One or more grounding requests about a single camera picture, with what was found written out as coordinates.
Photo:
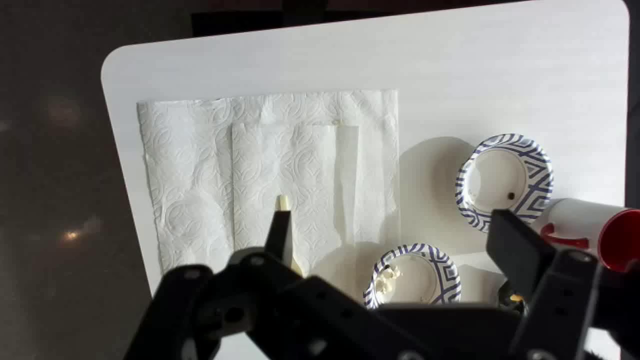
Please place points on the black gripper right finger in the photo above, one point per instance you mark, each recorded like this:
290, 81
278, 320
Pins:
520, 254

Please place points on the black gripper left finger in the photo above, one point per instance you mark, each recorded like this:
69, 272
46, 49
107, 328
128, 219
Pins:
278, 240

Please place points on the large blue patterned bowl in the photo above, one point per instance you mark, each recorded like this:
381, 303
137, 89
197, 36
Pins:
505, 173

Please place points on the red mug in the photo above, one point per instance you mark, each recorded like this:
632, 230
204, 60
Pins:
608, 232

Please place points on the large white paper towel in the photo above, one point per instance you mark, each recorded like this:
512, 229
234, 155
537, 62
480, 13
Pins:
217, 166

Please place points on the small blue patterned bowl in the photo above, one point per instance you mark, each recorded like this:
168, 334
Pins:
413, 274

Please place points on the white main table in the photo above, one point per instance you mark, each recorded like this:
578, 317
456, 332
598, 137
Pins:
550, 69

